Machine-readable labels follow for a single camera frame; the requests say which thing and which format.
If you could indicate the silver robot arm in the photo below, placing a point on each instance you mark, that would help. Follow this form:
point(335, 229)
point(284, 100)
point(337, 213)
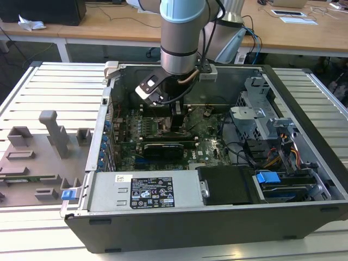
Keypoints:
point(178, 40)

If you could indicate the black RAM slot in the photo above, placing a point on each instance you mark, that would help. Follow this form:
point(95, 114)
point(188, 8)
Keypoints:
point(168, 141)
point(168, 137)
point(160, 110)
point(160, 113)

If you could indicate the CPU socket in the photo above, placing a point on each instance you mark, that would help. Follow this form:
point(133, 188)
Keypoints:
point(163, 126)

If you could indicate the black drive bay cover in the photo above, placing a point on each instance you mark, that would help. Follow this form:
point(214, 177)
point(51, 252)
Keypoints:
point(225, 185)

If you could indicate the round coin cell battery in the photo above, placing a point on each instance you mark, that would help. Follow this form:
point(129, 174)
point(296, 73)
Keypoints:
point(208, 112)

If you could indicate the black graphics card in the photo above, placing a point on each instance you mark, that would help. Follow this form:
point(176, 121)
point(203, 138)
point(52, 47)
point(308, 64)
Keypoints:
point(163, 150)

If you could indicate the grey case latch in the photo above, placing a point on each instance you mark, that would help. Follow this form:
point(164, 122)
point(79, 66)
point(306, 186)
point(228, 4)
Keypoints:
point(111, 69)

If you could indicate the green motherboard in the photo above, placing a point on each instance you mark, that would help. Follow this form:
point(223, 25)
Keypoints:
point(209, 152)

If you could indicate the small white box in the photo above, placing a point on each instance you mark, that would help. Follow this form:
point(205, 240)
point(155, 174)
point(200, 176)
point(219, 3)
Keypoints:
point(240, 57)

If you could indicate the silver metal drive cage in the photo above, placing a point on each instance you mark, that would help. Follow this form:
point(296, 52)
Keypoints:
point(244, 117)

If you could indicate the wooden desk with white legs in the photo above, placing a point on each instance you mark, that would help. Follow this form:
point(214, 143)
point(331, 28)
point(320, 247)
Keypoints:
point(108, 30)

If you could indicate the silver power supply unit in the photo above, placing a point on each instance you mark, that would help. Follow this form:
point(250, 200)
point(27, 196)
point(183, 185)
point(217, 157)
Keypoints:
point(108, 193)

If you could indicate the black computer mouse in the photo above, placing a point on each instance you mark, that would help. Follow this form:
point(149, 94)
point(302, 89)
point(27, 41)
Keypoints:
point(262, 1)

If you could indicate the hard disk in blue carrier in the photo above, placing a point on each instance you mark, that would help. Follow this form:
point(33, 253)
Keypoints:
point(269, 177)

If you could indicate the white flat device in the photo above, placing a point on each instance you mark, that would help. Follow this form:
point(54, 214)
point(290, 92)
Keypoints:
point(288, 13)

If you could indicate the black open PC case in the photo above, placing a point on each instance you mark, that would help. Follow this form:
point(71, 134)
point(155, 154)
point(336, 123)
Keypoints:
point(190, 231)

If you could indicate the pale blue paper sheet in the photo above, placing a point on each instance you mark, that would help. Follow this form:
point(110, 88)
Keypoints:
point(299, 21)

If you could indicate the blue case latch tab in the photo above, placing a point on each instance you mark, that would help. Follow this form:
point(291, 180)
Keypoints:
point(67, 195)

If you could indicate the grey parts rack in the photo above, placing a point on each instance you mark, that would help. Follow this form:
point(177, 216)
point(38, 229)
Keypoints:
point(40, 163)

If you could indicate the black box on desk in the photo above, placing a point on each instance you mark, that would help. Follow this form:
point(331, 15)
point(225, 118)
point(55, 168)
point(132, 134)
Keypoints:
point(40, 11)

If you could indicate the crumpled white paper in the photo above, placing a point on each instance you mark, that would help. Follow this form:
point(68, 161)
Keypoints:
point(31, 25)

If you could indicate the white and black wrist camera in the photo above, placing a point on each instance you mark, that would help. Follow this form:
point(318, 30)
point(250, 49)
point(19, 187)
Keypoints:
point(149, 89)

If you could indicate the small grey wrist camera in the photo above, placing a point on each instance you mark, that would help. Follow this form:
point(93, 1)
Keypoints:
point(208, 74)

